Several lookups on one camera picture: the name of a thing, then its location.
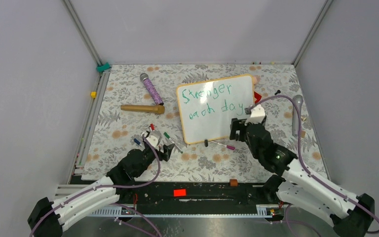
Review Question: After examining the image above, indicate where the green capped whiteboard marker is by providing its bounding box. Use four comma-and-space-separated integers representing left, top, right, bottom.
163, 132, 183, 154

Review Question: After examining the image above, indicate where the pink peach cylinder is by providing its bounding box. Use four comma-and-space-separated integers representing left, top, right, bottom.
254, 75, 261, 84

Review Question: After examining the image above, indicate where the silver grey microphone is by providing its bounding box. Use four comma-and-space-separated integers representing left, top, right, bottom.
292, 94, 303, 137

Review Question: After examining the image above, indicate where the yellow framed whiteboard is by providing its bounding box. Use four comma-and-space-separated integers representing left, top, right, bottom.
176, 74, 255, 144

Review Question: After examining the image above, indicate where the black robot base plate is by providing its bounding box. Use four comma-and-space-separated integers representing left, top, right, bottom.
117, 181, 283, 212

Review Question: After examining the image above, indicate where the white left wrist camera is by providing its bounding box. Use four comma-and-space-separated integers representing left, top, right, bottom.
141, 130, 162, 149

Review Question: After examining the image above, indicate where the grey slotted cable duct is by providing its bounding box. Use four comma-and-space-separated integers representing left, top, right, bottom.
85, 205, 284, 218

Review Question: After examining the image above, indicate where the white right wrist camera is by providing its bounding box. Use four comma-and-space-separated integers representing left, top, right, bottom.
244, 104, 266, 125

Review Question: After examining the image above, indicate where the teal corner clip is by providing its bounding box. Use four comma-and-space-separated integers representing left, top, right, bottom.
96, 62, 111, 73

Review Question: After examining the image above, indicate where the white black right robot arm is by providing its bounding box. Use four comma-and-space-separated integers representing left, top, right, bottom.
229, 118, 375, 237

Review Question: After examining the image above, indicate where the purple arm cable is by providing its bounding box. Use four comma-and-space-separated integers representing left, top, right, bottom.
29, 137, 162, 237
245, 95, 379, 234

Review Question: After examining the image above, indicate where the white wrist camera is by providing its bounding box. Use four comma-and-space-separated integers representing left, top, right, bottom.
244, 104, 266, 125
141, 130, 162, 149

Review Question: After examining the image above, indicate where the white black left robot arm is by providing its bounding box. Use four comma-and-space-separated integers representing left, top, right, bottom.
27, 142, 175, 237

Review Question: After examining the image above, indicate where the floral patterned table mat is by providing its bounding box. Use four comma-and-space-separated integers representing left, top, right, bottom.
81, 64, 324, 183

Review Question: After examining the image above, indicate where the red plastic frame box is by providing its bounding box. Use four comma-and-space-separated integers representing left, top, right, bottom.
254, 92, 262, 104

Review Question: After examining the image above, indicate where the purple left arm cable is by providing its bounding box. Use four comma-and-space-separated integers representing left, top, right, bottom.
29, 137, 162, 237

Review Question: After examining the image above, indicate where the small brown wooden block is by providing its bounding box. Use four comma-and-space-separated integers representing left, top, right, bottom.
229, 179, 238, 187

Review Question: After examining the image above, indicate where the purple glitter microphone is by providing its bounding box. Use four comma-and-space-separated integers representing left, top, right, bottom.
140, 73, 164, 105

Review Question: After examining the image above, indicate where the golden brown microphone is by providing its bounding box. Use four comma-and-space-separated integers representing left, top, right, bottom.
120, 105, 165, 115

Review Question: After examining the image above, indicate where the pink capped whiteboard marker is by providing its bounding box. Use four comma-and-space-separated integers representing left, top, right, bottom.
210, 141, 235, 150

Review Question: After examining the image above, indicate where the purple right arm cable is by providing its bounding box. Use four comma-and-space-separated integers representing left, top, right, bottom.
245, 95, 379, 234

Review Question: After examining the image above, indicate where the red tape label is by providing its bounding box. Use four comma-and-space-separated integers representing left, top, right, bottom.
173, 189, 187, 197

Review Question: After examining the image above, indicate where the blue capped marker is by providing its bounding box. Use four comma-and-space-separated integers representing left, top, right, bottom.
133, 138, 142, 146

